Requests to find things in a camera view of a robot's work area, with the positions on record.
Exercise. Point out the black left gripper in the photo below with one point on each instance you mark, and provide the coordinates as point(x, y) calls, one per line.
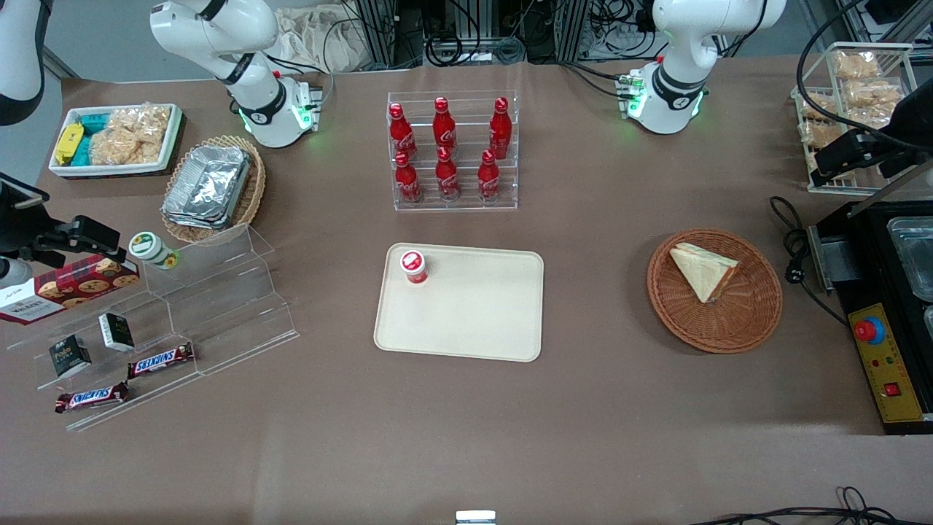
point(917, 117)

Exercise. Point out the beige cloth bag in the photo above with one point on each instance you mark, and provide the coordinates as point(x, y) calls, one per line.
point(313, 40)

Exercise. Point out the beige plastic tray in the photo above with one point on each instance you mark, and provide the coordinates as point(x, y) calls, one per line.
point(474, 313)

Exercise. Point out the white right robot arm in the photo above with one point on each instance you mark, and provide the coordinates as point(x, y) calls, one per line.
point(255, 102)

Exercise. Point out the oval tan wicker basket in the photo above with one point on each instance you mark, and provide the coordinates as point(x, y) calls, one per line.
point(251, 197)

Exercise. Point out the round brown wicker basket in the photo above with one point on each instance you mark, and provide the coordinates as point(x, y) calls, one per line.
point(751, 321)

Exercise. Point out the yellow snack packet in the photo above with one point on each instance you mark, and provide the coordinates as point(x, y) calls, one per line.
point(69, 142)

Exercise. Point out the white metal bracket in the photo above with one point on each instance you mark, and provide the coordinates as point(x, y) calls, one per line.
point(475, 518)

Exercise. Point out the triangular sandwich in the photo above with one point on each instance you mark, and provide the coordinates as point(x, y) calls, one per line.
point(700, 271)

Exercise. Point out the aluminium frame post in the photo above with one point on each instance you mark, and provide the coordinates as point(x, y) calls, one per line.
point(377, 33)
point(574, 29)

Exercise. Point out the stacked foil containers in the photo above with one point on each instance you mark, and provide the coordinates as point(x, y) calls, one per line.
point(208, 186)

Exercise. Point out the red emergency stop button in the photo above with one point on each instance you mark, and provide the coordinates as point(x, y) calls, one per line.
point(869, 330)

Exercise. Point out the clear rice cracker bag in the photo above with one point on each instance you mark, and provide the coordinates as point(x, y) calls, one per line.
point(127, 138)

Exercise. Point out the snickers chocolate bar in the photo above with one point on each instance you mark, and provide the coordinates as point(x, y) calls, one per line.
point(160, 360)
point(91, 397)

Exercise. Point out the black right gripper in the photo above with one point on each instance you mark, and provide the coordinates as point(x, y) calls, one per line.
point(14, 227)

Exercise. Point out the white rectangular plastic bin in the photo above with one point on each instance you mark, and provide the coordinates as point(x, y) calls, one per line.
point(116, 170)

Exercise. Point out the red lid yogurt cup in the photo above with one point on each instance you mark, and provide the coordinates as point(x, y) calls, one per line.
point(413, 264)

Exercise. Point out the small black carton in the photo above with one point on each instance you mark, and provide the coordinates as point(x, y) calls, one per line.
point(69, 357)
point(116, 332)

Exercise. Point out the clear acrylic stepped shelf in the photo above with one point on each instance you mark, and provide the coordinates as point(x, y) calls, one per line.
point(219, 306)

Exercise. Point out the red cola bottle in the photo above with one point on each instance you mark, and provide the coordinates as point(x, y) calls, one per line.
point(444, 127)
point(407, 182)
point(488, 179)
point(447, 179)
point(401, 135)
point(500, 131)

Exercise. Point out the teal snack packet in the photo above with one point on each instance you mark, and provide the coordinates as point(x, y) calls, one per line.
point(93, 122)
point(82, 152)

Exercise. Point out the green lid white cup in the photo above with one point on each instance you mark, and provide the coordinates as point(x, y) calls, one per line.
point(146, 246)

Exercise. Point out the steel fryer pan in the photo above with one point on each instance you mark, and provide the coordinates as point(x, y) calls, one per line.
point(915, 255)

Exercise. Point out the clear acrylic bottle rack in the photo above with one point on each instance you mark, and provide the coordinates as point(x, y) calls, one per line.
point(470, 195)

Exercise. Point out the black sandwich press machine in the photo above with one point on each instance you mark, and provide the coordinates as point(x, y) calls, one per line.
point(867, 248)

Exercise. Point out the fried snack bag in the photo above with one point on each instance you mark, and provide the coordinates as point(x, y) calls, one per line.
point(875, 93)
point(871, 118)
point(856, 65)
point(813, 159)
point(820, 133)
point(818, 107)

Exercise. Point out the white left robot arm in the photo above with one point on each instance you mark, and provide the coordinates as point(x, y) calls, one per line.
point(678, 87)

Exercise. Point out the red tartan cookie box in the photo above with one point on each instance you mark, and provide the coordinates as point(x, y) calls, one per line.
point(73, 288)

